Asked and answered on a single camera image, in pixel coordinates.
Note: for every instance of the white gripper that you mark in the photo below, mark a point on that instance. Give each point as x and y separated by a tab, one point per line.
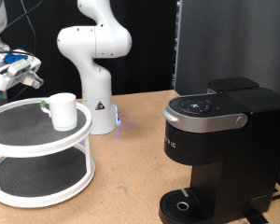
6	79

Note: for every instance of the black Keurig coffee machine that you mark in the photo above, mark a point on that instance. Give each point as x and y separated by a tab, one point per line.
239	161

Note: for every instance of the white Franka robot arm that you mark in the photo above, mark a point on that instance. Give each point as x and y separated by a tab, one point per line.
95	81

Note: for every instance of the white two-tier turntable stand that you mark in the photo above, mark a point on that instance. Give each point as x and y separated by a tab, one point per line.
37	124

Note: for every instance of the perforated metal upright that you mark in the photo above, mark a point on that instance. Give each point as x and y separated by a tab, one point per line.
176	46

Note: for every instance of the grey partition panel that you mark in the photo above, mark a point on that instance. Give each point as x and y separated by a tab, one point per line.
227	31

